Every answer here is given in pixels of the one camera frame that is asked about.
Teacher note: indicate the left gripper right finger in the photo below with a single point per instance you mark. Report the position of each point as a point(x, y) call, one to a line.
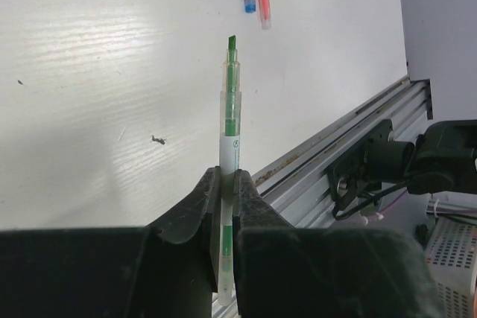
point(249, 209)

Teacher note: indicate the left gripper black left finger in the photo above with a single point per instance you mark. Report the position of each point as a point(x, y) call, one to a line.
point(197, 212)

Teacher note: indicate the green white pen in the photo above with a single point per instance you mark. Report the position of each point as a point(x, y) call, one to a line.
point(229, 154)

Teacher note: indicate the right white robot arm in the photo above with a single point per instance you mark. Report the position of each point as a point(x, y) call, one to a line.
point(442, 159)

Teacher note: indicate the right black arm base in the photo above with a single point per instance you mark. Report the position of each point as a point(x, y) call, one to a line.
point(346, 173)

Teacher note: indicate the white perforated box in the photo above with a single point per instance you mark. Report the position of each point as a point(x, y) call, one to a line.
point(451, 257)

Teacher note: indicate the aluminium front rail frame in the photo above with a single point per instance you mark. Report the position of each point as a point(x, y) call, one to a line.
point(308, 240)

